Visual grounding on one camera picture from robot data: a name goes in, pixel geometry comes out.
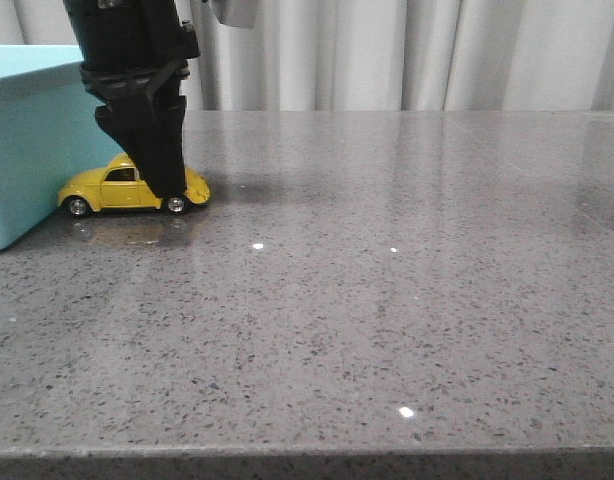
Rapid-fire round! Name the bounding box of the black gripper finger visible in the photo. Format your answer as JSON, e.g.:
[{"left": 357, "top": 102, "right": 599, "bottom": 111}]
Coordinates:
[{"left": 95, "top": 95, "right": 187, "bottom": 199}]

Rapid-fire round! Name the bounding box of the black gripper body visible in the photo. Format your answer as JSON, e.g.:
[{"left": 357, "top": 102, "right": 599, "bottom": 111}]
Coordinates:
[{"left": 64, "top": 1, "right": 200, "bottom": 105}]

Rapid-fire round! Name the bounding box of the yellow toy beetle car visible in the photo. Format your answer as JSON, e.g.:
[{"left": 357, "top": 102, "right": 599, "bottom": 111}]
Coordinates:
[{"left": 57, "top": 153, "right": 210, "bottom": 217}]

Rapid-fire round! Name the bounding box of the light blue plastic box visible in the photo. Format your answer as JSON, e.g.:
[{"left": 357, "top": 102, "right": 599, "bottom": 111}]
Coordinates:
[{"left": 0, "top": 45, "right": 121, "bottom": 250}]

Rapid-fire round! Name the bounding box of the white pleated curtain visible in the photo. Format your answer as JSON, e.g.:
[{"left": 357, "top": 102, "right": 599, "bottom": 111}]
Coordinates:
[{"left": 0, "top": 0, "right": 614, "bottom": 113}]

